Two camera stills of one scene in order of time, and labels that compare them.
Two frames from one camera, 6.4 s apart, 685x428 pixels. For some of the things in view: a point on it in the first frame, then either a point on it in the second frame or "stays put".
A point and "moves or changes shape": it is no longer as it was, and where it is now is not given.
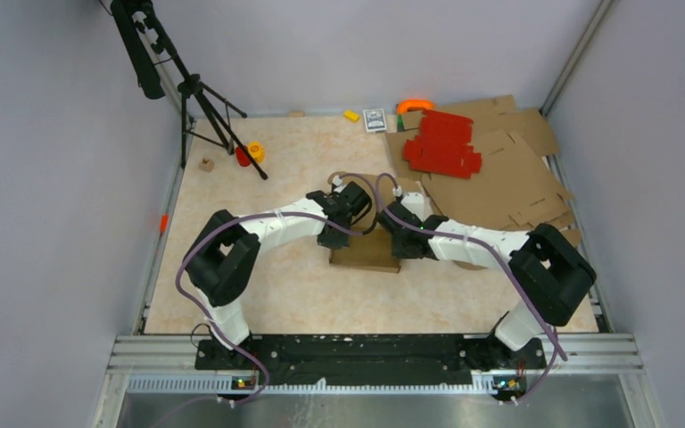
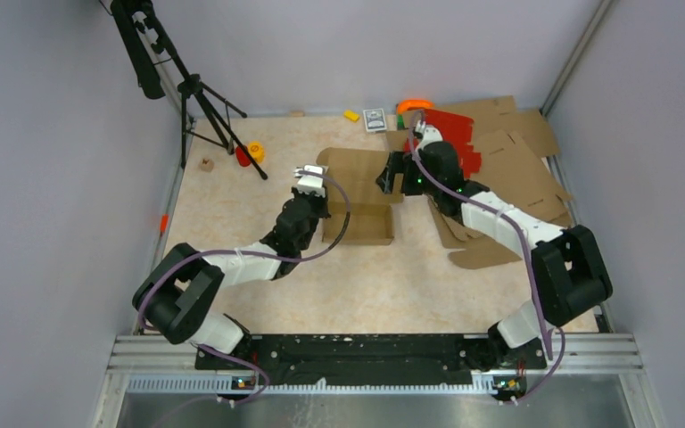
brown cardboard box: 374,251 moves or changes shape
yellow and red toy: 255,151 stays put
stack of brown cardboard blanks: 514,188 stays put
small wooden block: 207,165 stays put
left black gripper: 339,242 to 322,201
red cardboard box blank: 443,147 stays put
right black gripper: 397,251 to 399,162
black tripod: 150,45 stays put
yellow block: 350,115 stays put
